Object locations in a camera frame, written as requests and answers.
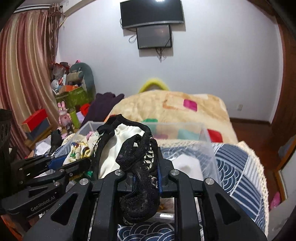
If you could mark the blue wave pattern cloth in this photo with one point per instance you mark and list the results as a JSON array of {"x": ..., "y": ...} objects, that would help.
[{"x": 231, "y": 166}]

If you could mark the orange box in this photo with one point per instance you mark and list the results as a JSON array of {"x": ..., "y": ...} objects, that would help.
[{"x": 69, "y": 88}]

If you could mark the striped brown curtain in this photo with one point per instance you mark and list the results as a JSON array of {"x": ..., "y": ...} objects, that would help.
[{"x": 27, "y": 58}]

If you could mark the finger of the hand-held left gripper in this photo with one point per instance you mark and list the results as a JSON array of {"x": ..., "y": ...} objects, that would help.
[
  {"x": 76, "y": 166},
  {"x": 54, "y": 162}
]

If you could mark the clear plastic box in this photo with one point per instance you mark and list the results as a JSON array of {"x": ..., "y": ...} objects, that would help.
[{"x": 208, "y": 148}]

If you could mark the wooden door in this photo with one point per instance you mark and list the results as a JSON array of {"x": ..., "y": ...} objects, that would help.
[{"x": 285, "y": 92}]

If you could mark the red cloth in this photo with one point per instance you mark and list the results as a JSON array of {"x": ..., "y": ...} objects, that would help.
[{"x": 85, "y": 109}]

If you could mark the small wall monitor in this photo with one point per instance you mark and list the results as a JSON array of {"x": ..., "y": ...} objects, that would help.
[{"x": 153, "y": 36}]

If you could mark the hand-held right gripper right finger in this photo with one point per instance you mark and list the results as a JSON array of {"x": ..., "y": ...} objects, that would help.
[{"x": 182, "y": 192}]

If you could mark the green bottle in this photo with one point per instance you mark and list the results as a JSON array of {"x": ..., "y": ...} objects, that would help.
[{"x": 75, "y": 118}]

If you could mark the beige plush blanket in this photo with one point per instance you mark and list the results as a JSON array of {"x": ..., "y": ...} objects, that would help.
[{"x": 173, "y": 104}]

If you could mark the green bag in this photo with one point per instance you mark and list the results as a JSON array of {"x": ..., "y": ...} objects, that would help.
[{"x": 74, "y": 98}]

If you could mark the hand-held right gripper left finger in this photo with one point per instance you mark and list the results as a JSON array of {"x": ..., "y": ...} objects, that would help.
[{"x": 108, "y": 192}]

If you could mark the grey box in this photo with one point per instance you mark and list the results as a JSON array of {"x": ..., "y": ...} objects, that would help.
[{"x": 40, "y": 129}]

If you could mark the black mesh and white garment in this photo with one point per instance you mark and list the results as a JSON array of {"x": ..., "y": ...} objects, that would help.
[{"x": 141, "y": 148}]

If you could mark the red box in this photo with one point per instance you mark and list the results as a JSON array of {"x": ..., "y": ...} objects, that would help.
[{"x": 34, "y": 119}]

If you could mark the white floral scrunchie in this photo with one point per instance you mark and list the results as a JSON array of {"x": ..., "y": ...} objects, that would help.
[{"x": 78, "y": 148}]

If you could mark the grey green plush toy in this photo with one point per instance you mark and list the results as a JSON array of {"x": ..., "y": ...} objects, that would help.
[{"x": 87, "y": 76}]

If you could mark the pile of papers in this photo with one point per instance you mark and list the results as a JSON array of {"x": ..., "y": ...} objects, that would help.
[{"x": 42, "y": 146}]

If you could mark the pink cloth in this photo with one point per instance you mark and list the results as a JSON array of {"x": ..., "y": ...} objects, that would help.
[{"x": 275, "y": 200}]

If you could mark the large wall television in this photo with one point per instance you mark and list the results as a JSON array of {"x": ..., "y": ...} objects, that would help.
[{"x": 151, "y": 11}]

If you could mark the yellow plush hoop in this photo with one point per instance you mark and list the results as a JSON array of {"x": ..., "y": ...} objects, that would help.
[{"x": 153, "y": 82}]

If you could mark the pink rabbit toy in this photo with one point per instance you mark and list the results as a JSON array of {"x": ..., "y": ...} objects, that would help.
[{"x": 63, "y": 114}]

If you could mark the wall socket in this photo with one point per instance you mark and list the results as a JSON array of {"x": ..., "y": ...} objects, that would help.
[{"x": 239, "y": 107}]

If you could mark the clear plastic bag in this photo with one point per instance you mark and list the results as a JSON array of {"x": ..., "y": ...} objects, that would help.
[{"x": 59, "y": 70}]

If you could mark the dark purple cloth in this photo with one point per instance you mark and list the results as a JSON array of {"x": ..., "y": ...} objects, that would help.
[{"x": 101, "y": 104}]

